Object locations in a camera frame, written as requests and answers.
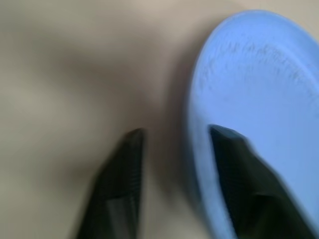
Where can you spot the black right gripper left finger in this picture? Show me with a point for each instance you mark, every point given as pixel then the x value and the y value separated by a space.
pixel 117 189

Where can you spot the blue plate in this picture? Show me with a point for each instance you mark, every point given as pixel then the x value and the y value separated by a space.
pixel 259 82

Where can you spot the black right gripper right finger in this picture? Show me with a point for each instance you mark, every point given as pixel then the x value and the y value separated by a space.
pixel 246 189

